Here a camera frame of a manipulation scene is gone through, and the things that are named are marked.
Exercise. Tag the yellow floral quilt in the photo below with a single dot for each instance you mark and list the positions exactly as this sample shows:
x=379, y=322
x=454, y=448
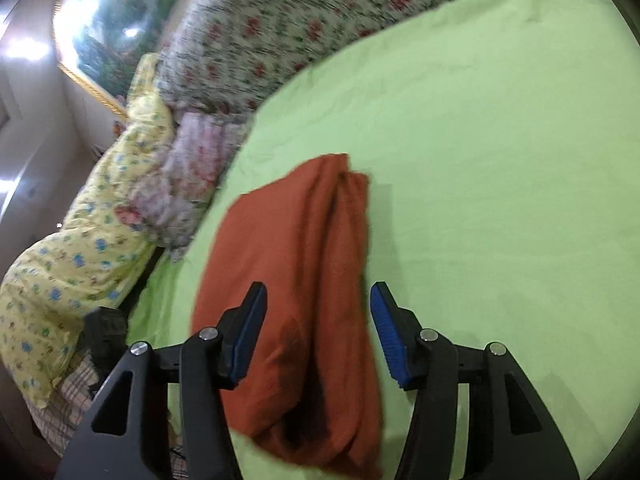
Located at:
x=92, y=261

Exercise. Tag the plaid checkered cloth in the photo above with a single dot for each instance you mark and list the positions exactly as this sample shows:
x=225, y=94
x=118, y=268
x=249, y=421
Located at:
x=68, y=403

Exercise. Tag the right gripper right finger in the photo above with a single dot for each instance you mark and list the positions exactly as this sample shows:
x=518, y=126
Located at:
x=481, y=396

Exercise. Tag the red floral white quilt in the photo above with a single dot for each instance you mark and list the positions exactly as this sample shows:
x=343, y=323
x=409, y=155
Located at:
x=229, y=56

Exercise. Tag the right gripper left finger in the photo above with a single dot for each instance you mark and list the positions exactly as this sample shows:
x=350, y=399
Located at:
x=125, y=433

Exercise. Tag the light green bed sheet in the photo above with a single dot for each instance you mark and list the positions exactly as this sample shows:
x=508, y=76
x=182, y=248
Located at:
x=501, y=140

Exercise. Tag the pink purple floral cloth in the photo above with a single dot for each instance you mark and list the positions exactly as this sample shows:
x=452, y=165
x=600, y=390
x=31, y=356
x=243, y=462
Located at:
x=169, y=202

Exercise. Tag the gold framed landscape painting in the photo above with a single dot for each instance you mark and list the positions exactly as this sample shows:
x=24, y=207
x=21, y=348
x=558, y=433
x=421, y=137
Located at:
x=99, y=43

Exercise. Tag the orange knit sweater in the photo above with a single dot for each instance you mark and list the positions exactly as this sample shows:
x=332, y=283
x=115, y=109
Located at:
x=311, y=394

